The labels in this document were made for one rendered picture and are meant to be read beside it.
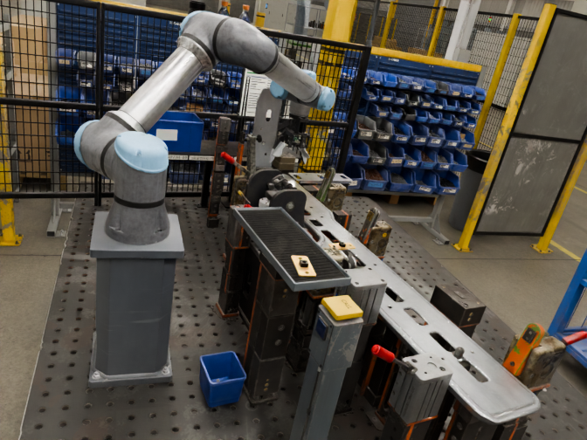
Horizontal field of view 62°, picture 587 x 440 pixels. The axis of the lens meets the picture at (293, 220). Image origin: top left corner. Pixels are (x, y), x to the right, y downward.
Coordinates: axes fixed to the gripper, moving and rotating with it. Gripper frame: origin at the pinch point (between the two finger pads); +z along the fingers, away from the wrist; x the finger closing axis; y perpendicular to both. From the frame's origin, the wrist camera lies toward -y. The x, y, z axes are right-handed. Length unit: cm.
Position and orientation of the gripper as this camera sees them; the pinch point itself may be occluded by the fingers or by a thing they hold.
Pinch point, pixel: (286, 163)
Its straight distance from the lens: 187.9
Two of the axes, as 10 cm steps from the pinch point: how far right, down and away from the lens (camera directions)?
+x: 8.9, -0.3, 4.6
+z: -1.8, 9.0, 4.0
